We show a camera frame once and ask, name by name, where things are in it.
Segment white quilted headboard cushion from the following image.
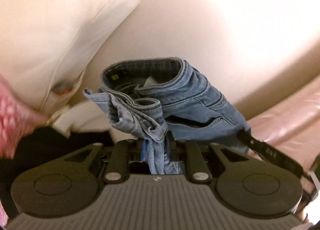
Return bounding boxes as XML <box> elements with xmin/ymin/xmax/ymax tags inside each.
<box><xmin>1</xmin><ymin>0</ymin><xmax>139</xmax><ymax>114</ymax></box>

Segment pink floral blanket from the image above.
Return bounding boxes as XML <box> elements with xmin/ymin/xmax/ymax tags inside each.
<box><xmin>0</xmin><ymin>74</ymin><xmax>48</xmax><ymax>220</ymax></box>

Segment white round laundry bin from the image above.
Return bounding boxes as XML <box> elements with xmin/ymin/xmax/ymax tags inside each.
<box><xmin>48</xmin><ymin>100</ymin><xmax>134</xmax><ymax>142</ymax></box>

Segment black garment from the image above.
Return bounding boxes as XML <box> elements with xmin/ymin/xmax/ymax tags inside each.
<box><xmin>1</xmin><ymin>127</ymin><xmax>114</xmax><ymax>226</ymax></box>

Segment blue denim jeans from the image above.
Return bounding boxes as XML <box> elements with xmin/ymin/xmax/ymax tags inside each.
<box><xmin>83</xmin><ymin>58</ymin><xmax>251</xmax><ymax>175</ymax></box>

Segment pink patterned curtain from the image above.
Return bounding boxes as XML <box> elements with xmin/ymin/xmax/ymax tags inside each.
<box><xmin>248</xmin><ymin>77</ymin><xmax>319</xmax><ymax>170</ymax></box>

